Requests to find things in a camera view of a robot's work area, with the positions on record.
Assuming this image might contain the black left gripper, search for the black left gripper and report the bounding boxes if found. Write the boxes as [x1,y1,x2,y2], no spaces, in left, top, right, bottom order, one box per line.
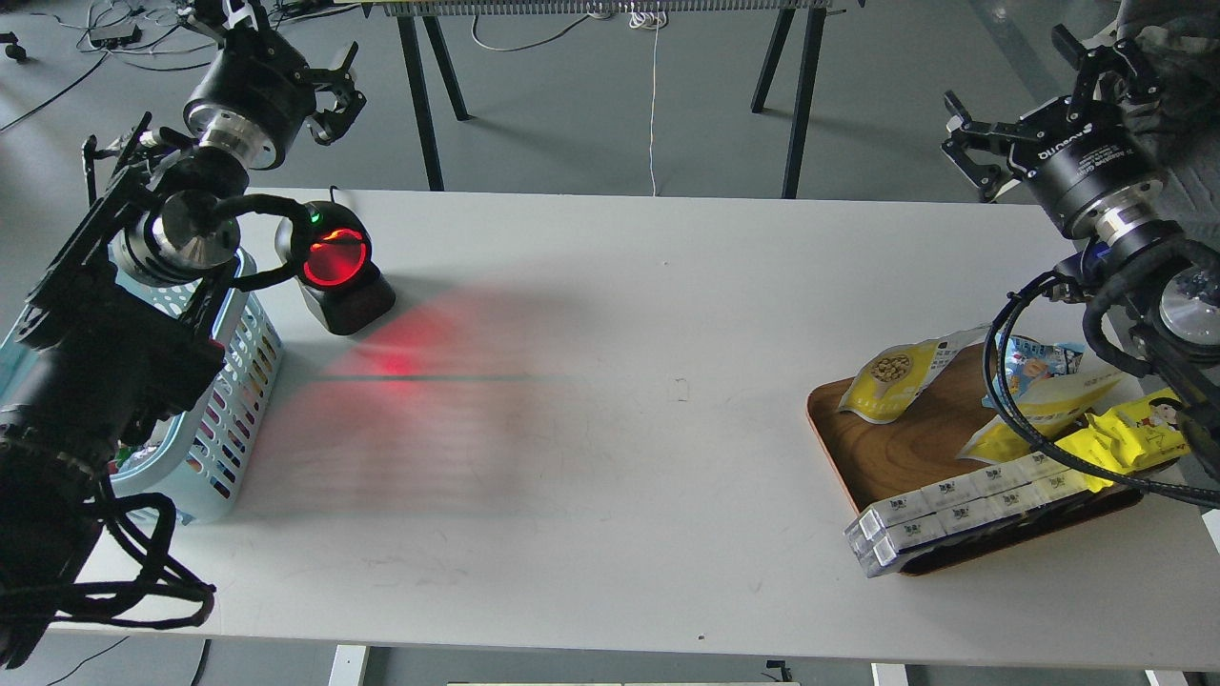
[183,1,367,170]

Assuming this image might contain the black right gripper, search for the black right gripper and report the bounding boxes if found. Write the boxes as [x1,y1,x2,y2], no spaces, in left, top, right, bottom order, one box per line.
[942,24,1163,239]

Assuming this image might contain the yellow chickpea snack pouch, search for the yellow chickpea snack pouch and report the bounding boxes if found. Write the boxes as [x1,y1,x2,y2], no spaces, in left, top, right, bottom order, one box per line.
[837,325,988,425]

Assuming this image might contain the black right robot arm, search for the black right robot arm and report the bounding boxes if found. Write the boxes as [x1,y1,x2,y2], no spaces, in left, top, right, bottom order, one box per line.
[942,24,1219,508]

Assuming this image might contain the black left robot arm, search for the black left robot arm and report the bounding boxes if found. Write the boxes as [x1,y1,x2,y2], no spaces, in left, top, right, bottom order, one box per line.
[2,1,371,669]

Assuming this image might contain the blue snack bag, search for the blue snack bag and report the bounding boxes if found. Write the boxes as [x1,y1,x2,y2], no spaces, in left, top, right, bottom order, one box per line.
[1000,334,1085,400]

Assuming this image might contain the bright yellow snack bag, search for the bright yellow snack bag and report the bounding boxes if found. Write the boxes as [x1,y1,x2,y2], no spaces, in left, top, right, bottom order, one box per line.
[1055,388,1190,474]

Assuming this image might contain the yellow flat snack pouch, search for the yellow flat snack pouch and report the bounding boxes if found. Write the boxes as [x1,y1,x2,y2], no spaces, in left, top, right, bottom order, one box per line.
[955,366,1126,464]

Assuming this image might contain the light blue plastic basket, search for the light blue plastic basket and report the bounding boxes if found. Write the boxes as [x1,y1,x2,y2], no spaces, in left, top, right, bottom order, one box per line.
[2,253,283,525]

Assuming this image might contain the clear boxed snack pack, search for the clear boxed snack pack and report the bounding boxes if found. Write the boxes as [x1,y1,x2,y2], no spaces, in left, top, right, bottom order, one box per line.
[844,474,1096,579]
[844,452,1089,561]

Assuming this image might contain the black barcode scanner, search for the black barcode scanner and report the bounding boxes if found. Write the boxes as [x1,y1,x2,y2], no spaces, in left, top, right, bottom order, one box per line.
[275,199,397,337]

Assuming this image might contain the black trestle table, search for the black trestle table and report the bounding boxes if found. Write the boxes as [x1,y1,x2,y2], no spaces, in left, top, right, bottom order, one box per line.
[362,0,844,199]

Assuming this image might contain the wooden tray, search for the wooden tray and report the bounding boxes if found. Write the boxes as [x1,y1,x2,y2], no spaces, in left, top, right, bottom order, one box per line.
[806,345,1142,535]

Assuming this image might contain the black floor cables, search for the black floor cables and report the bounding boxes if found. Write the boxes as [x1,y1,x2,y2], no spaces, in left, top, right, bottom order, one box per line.
[0,0,231,134]

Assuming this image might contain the white hanging cable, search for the white hanging cable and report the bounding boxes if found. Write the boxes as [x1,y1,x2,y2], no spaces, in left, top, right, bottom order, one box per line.
[630,0,669,197]

